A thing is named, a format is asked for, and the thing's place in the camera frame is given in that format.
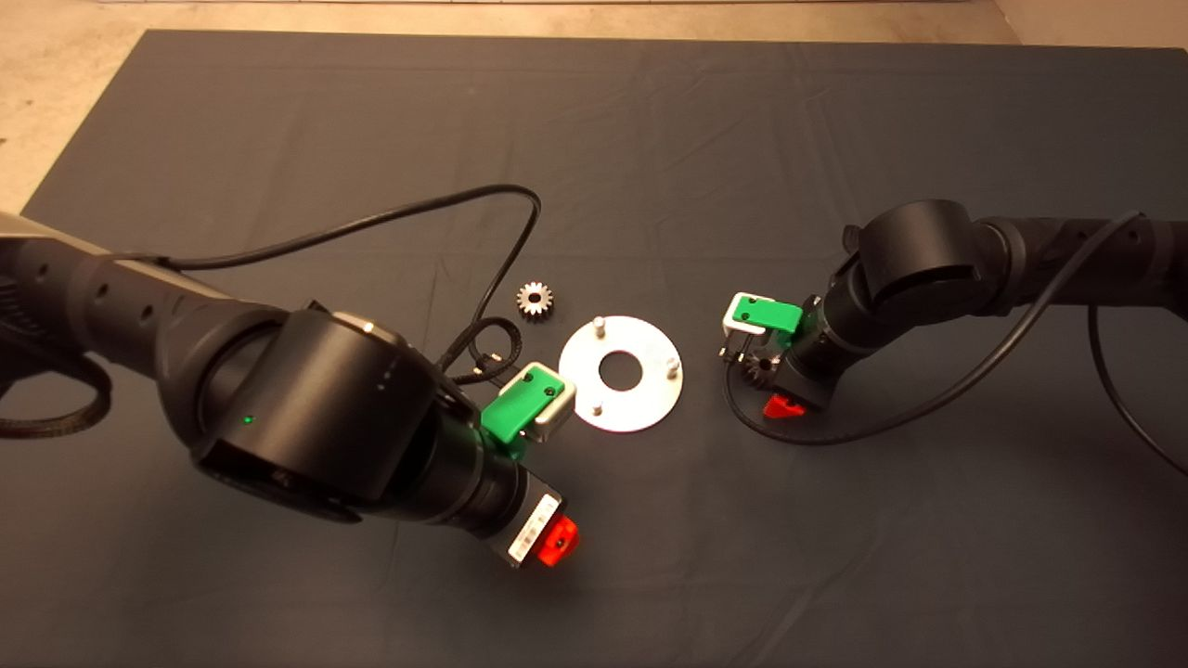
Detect green left camera mount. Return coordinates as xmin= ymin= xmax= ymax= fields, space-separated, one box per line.
xmin=481 ymin=364 xmax=565 ymax=456

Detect dark grey table cloth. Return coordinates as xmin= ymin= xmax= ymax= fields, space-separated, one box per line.
xmin=0 ymin=28 xmax=1188 ymax=668

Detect black right camera cable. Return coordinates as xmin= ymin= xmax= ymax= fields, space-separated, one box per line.
xmin=719 ymin=212 xmax=1188 ymax=479

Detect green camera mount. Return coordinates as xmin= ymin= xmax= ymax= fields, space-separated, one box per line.
xmin=731 ymin=297 xmax=804 ymax=337
xmin=481 ymin=364 xmax=565 ymax=456

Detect silver right camera box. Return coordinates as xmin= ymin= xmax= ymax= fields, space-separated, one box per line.
xmin=721 ymin=292 xmax=776 ymax=358

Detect braided black left arm cable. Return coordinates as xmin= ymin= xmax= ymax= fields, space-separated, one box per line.
xmin=0 ymin=357 xmax=110 ymax=440

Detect black camera cable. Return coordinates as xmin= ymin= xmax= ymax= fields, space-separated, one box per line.
xmin=121 ymin=184 xmax=543 ymax=386
xmin=719 ymin=212 xmax=1188 ymax=479

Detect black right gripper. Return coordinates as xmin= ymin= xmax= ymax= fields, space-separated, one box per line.
xmin=763 ymin=345 xmax=833 ymax=420

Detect green right camera mount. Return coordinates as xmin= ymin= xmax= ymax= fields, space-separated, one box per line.
xmin=731 ymin=297 xmax=804 ymax=337

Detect round metal carrier plate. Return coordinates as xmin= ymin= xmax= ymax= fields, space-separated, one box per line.
xmin=558 ymin=315 xmax=684 ymax=433

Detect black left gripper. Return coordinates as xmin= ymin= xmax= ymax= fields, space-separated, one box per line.
xmin=478 ymin=464 xmax=579 ymax=569

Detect black left camera cable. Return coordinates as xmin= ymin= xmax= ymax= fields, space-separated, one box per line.
xmin=121 ymin=184 xmax=543 ymax=386

